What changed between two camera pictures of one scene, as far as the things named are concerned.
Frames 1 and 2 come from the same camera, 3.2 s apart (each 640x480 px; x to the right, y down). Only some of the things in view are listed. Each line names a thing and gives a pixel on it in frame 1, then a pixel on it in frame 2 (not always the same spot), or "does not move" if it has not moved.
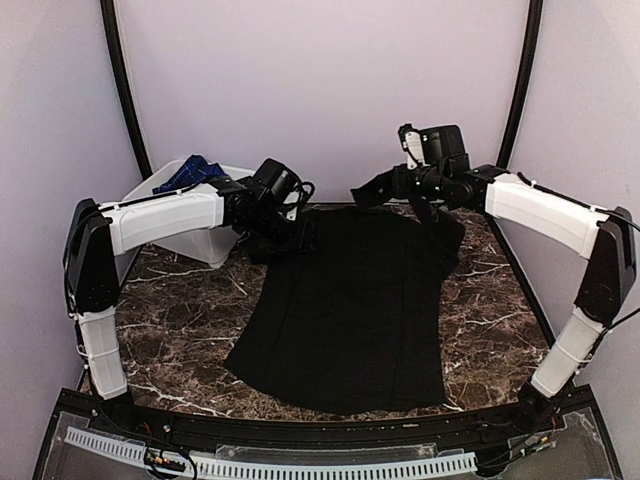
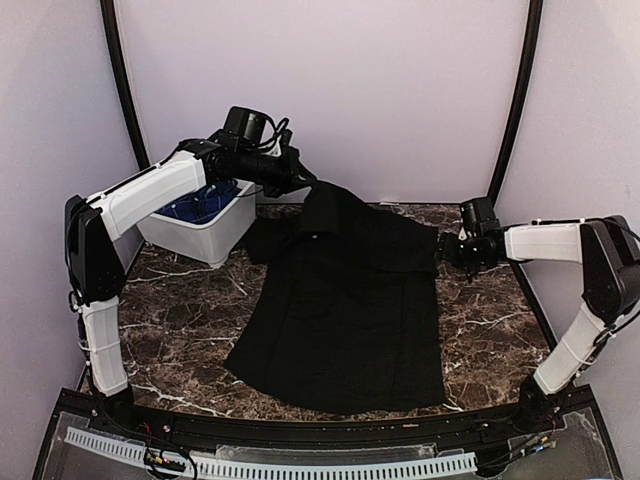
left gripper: (294, 245) -> (290, 179)
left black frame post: (108, 11) does not move
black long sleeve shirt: (352, 324) does not move
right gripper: (403, 190) -> (445, 250)
